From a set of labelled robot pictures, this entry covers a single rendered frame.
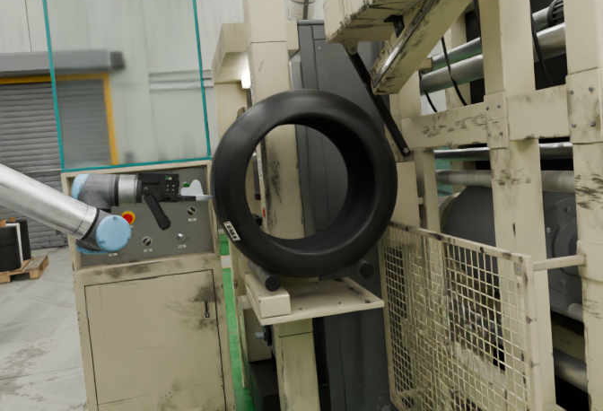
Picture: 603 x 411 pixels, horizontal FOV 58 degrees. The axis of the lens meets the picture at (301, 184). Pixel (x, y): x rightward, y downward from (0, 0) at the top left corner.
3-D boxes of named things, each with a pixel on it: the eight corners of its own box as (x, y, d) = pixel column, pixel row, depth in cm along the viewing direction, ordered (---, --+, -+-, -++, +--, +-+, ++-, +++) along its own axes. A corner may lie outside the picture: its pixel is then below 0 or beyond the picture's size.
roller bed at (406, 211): (364, 240, 210) (358, 164, 208) (399, 236, 213) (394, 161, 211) (383, 248, 191) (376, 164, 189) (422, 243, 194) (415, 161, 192)
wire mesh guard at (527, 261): (390, 400, 204) (375, 217, 200) (394, 399, 204) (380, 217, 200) (546, 577, 116) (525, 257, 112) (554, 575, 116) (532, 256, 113)
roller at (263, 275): (247, 261, 185) (257, 253, 186) (255, 271, 186) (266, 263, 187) (261, 283, 151) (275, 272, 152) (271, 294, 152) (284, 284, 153)
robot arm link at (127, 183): (117, 207, 148) (121, 205, 158) (136, 207, 149) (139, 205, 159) (118, 174, 148) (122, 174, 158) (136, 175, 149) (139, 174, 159)
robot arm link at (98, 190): (75, 209, 154) (76, 174, 155) (121, 209, 157) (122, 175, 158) (69, 208, 145) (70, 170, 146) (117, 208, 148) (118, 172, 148)
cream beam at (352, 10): (324, 44, 189) (320, 2, 189) (390, 41, 195) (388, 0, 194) (388, -12, 130) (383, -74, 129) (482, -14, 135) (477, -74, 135)
